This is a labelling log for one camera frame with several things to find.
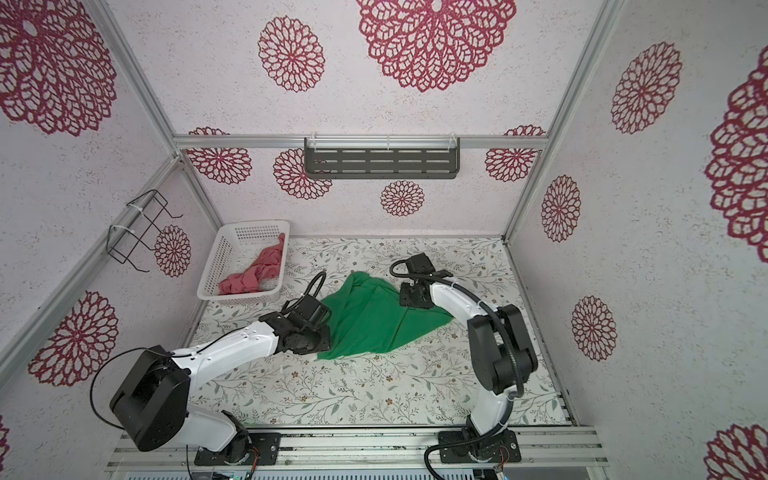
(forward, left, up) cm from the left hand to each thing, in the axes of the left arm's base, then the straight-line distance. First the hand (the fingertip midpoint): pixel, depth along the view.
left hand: (326, 346), depth 87 cm
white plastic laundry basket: (+36, +34, -4) cm, 49 cm away
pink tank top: (+29, +23, +3) cm, 37 cm away
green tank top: (+13, -11, -3) cm, 17 cm away
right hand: (+16, -25, +3) cm, 29 cm away
